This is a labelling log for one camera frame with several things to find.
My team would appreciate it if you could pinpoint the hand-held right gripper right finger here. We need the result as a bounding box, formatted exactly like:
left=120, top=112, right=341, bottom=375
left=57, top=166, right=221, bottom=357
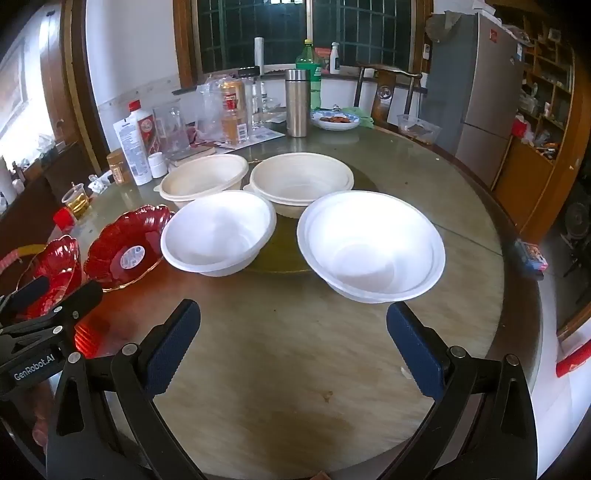
left=386, top=301, right=540, bottom=480

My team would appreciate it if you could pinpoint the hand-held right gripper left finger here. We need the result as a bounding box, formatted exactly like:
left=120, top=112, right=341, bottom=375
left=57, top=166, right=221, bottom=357
left=45, top=299, right=207, bottom=480

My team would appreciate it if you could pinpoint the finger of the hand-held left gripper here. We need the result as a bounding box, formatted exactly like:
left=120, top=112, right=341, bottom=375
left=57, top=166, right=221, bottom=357
left=0, top=276, right=50, bottom=319
left=0, top=281, right=103, bottom=342

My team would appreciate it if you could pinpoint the small red scalloped plate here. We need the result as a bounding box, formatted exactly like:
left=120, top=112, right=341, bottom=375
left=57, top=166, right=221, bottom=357
left=16, top=234, right=83, bottom=321

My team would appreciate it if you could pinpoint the large red scalloped plate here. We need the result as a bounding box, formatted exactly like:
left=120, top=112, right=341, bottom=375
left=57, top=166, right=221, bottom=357
left=83, top=204, right=176, bottom=292

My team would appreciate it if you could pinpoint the white foam bowl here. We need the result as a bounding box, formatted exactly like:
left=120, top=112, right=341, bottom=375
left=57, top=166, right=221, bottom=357
left=296, top=190, right=447, bottom=304
left=160, top=190, right=278, bottom=278

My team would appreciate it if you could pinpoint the cream plastic bowl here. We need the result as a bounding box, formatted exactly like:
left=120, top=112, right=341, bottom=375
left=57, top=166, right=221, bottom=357
left=243, top=152, right=355, bottom=219
left=154, top=154, right=250, bottom=210

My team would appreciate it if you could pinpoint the red bottle cap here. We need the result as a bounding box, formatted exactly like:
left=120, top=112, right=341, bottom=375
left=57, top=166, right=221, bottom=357
left=53, top=208, right=77, bottom=232

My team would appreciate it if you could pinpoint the dark wooden sideboard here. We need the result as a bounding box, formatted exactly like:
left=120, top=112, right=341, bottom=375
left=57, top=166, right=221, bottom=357
left=0, top=138, right=98, bottom=296

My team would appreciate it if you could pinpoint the glass tea cup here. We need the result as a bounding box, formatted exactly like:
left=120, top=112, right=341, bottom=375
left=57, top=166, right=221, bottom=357
left=61, top=183, right=92, bottom=220

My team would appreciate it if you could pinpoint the amber jar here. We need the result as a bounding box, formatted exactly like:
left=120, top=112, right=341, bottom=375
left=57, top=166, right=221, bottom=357
left=106, top=148, right=132, bottom=185

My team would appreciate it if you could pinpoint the round gold table mat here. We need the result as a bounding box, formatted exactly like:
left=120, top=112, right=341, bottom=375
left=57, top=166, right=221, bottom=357
left=240, top=159, right=379, bottom=274

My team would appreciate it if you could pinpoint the playing card box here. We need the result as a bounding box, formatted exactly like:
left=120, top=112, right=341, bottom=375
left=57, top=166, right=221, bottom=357
left=515, top=239, right=550, bottom=273

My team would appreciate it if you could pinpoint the small white jar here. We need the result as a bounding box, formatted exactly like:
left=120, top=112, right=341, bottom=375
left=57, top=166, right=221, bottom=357
left=147, top=151, right=168, bottom=179

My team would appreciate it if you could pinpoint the white squeeze tube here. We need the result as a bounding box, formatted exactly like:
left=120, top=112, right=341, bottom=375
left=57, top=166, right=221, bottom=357
left=113, top=117, right=154, bottom=186

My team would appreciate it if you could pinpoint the white liquor bottle red label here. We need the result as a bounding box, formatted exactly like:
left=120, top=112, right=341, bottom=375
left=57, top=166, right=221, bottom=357
left=128, top=100, right=163, bottom=155

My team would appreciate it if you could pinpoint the book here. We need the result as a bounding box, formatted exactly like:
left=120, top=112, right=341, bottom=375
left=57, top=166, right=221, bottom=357
left=168, top=143, right=217, bottom=169

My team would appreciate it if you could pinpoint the clear glass pitcher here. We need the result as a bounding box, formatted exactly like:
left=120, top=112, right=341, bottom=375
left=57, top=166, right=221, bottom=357
left=153, top=99, right=192, bottom=157

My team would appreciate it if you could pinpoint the wooden shelf cabinet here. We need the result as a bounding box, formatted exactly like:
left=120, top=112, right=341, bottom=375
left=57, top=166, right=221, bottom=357
left=492, top=4, right=583, bottom=241

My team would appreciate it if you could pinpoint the clear plastic food container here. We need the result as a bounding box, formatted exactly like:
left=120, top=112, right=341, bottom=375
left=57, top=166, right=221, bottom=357
left=397, top=114, right=443, bottom=145

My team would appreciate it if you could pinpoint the printed paper sheet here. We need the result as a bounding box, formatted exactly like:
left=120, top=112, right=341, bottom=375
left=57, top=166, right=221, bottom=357
left=217, top=127, right=286, bottom=151

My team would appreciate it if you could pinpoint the orange drink bottle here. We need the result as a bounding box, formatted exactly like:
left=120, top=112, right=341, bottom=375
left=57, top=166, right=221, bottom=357
left=218, top=78, right=250, bottom=146

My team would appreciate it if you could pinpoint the green cloth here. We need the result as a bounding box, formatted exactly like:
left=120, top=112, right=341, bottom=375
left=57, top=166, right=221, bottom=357
left=342, top=107, right=376, bottom=128

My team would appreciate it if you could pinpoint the blue patterned plate with food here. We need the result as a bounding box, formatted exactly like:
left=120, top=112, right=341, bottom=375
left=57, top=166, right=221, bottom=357
left=310, top=110, right=361, bottom=131

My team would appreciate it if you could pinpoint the wooden chair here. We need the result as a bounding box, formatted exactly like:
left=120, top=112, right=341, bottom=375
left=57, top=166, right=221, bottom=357
left=353, top=64, right=423, bottom=132

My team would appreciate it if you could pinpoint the clear bottle with black cap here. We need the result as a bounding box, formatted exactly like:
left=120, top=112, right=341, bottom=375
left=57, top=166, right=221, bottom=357
left=238, top=66, right=266, bottom=127

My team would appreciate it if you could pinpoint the grey refrigerator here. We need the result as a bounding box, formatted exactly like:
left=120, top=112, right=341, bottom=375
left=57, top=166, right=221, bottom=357
left=418, top=11, right=525, bottom=188

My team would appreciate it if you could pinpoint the stainless steel thermos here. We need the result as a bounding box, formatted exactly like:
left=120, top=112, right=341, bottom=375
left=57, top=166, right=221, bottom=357
left=284, top=68, right=311, bottom=138

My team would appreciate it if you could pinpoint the green plastic bottle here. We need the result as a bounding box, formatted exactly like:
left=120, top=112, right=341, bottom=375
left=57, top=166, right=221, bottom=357
left=295, top=39, right=325, bottom=112

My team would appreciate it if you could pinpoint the dark barred window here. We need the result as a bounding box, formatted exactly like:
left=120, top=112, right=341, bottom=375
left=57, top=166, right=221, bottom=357
left=191, top=0, right=414, bottom=75

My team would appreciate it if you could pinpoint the red braided basket handle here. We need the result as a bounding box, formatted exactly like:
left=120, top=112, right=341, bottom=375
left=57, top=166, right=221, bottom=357
left=0, top=244, right=47, bottom=273

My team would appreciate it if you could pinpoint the framed wall picture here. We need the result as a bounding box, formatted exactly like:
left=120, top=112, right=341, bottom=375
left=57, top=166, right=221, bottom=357
left=0, top=41, right=31, bottom=134

